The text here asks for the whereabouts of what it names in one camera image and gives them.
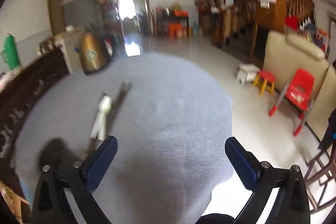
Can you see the green thermos jug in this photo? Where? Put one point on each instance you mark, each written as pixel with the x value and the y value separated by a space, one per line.
pixel 10 50

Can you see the wooden landing railing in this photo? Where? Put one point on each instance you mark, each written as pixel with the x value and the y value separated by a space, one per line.
pixel 300 8

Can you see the wooden stair railing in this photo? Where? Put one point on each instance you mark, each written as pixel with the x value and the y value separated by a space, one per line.
pixel 233 19

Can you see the small white stool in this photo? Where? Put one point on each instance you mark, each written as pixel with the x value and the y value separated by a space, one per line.
pixel 246 70

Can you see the dark wooden side table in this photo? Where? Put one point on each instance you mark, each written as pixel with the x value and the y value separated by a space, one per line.
pixel 168 15

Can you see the orange cardboard boxes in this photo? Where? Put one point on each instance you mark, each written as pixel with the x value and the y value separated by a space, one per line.
pixel 176 29

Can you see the brown wooden door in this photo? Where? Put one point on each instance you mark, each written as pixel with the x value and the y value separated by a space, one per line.
pixel 56 3

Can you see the plastic water bottle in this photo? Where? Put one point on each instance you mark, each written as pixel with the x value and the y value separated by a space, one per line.
pixel 197 29

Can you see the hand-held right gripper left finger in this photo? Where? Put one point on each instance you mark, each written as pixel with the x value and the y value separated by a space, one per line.
pixel 101 163

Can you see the red plastic chair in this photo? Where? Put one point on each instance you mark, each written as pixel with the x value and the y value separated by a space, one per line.
pixel 299 87

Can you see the dark carved wooden chair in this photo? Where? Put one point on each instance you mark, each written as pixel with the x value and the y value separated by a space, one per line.
pixel 18 98

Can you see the red and yellow stool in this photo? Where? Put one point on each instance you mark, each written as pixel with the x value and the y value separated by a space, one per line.
pixel 266 77

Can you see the cluttered metal rack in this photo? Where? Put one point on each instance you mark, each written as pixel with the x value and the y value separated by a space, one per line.
pixel 105 14

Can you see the cream leather sofa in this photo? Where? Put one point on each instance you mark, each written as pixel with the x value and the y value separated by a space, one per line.
pixel 278 56

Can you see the grey tablecloth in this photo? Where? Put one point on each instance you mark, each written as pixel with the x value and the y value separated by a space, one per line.
pixel 168 108

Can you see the wooden stair post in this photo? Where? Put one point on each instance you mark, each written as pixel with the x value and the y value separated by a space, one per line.
pixel 275 14

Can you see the gold electric kettle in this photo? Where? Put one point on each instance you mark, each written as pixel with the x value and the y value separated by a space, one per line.
pixel 92 53

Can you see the white cardboard box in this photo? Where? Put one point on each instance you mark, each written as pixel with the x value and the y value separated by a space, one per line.
pixel 68 43

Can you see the dark wooden armchair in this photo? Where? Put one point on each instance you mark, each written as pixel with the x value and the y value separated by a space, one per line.
pixel 323 155

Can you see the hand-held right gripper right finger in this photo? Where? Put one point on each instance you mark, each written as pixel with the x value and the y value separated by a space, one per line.
pixel 241 163

